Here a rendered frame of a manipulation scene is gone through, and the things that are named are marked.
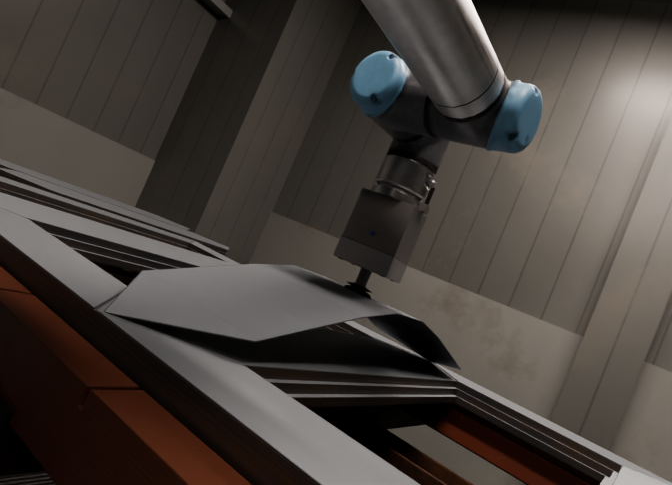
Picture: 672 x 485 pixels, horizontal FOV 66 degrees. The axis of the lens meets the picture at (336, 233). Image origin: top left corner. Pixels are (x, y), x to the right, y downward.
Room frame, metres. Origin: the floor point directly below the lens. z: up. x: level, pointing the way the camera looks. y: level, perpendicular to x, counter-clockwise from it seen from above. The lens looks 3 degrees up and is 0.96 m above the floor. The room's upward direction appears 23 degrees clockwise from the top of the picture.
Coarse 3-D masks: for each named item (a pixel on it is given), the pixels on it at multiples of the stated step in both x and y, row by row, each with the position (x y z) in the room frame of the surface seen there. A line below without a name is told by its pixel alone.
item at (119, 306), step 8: (120, 296) 0.46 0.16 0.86; (112, 304) 0.44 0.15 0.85; (120, 304) 0.45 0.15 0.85; (128, 304) 0.45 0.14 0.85; (112, 312) 0.43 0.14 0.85; (120, 312) 0.43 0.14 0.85; (128, 312) 0.44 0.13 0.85; (136, 312) 0.44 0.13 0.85; (144, 320) 0.43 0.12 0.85; (152, 320) 0.43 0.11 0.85
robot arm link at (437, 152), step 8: (424, 136) 0.67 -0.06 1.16; (392, 144) 0.71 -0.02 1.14; (400, 144) 0.69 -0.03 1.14; (408, 144) 0.69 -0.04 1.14; (416, 144) 0.68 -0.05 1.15; (424, 144) 0.68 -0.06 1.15; (432, 144) 0.69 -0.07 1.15; (440, 144) 0.69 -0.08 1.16; (448, 144) 0.71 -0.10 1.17; (392, 152) 0.70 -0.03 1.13; (400, 152) 0.69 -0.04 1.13; (408, 152) 0.69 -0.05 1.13; (416, 152) 0.68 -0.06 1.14; (424, 152) 0.68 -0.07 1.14; (432, 152) 0.69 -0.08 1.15; (440, 152) 0.70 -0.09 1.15; (416, 160) 0.68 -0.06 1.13; (424, 160) 0.69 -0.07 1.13; (432, 160) 0.69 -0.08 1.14; (440, 160) 0.71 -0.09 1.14; (432, 168) 0.70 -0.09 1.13
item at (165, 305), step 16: (144, 272) 0.54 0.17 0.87; (128, 288) 0.49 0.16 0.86; (144, 288) 0.50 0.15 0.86; (160, 288) 0.51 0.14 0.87; (144, 304) 0.46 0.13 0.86; (160, 304) 0.47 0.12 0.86; (176, 304) 0.48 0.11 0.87; (192, 304) 0.49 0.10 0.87; (160, 320) 0.44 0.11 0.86; (176, 320) 0.44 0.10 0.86; (192, 320) 0.45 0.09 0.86; (208, 320) 0.46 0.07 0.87; (224, 336) 0.44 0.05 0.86; (240, 336) 0.45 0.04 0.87
